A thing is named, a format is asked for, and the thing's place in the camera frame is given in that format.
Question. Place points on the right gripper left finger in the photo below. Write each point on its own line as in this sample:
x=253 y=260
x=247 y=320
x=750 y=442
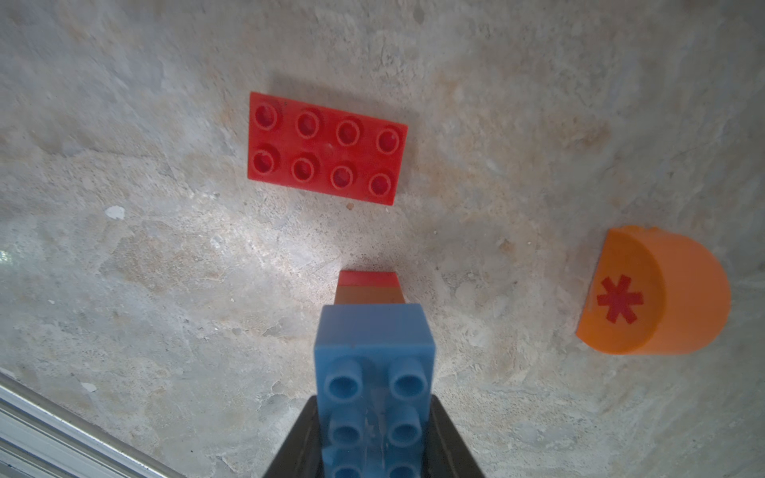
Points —
x=300 y=455

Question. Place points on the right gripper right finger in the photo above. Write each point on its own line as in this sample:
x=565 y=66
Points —
x=446 y=454

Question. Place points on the blue 2x4 lego brick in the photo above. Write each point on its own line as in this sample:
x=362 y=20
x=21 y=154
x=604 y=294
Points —
x=374 y=369

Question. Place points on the brown 2x2 lego brick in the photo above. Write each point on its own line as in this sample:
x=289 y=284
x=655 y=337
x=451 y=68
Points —
x=368 y=295

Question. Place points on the red 2x2 lego brick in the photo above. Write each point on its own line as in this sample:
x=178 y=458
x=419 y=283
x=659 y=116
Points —
x=378 y=279

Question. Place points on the orange half-round lego piece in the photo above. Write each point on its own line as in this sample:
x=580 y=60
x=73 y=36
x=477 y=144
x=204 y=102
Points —
x=654 y=293

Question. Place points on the red 2x4 lego brick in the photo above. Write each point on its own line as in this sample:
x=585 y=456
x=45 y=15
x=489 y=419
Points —
x=318 y=149

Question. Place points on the aluminium mounting rail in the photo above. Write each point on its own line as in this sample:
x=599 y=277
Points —
x=41 y=439

